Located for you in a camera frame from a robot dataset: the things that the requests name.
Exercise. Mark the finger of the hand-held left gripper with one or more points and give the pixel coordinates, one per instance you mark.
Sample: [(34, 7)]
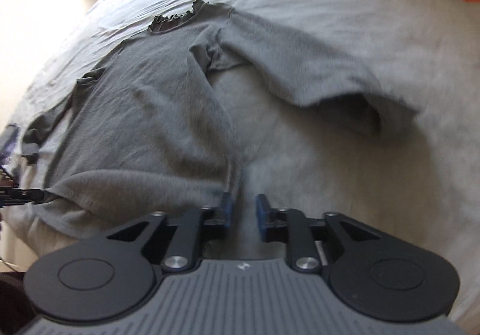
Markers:
[(30, 152), (28, 195)]

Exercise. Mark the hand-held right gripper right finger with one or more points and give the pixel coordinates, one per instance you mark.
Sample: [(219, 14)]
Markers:
[(261, 213)]

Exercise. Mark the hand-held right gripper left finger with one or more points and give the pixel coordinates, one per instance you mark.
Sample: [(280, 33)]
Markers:
[(227, 209)]

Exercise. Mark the grey sweater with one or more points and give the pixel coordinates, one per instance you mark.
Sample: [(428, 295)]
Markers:
[(150, 125)]

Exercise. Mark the bed with grey sheet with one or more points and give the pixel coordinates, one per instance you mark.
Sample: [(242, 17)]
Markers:
[(337, 39)]

